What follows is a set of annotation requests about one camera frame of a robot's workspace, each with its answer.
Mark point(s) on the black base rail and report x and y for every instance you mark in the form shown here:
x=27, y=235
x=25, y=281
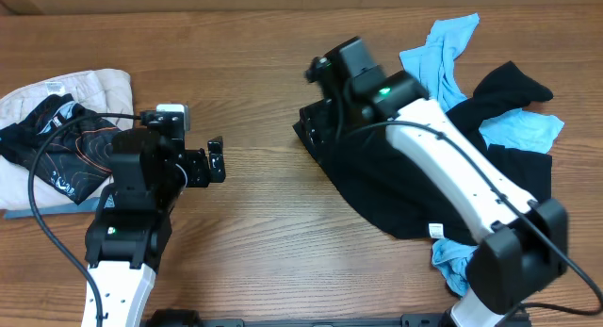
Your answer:
x=190, y=318

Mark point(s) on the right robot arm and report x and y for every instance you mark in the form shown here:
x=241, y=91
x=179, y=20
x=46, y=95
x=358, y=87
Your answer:
x=520, y=241

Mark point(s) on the blue denim garment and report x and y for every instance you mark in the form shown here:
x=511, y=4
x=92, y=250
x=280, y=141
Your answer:
x=86, y=206

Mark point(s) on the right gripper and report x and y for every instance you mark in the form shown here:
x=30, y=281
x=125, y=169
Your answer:
x=319, y=122

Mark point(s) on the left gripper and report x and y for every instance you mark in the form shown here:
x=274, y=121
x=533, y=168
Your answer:
x=200, y=174

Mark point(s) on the light blue shirt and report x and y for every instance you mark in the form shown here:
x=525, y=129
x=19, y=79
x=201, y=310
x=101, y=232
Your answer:
x=495, y=117

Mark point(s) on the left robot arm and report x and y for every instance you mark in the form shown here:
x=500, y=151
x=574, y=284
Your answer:
x=132, y=225

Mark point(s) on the black patterned shorts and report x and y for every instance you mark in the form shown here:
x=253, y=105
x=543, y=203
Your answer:
x=76, y=162

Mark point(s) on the beige folded garment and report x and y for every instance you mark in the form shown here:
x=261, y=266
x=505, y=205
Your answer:
x=106, y=90

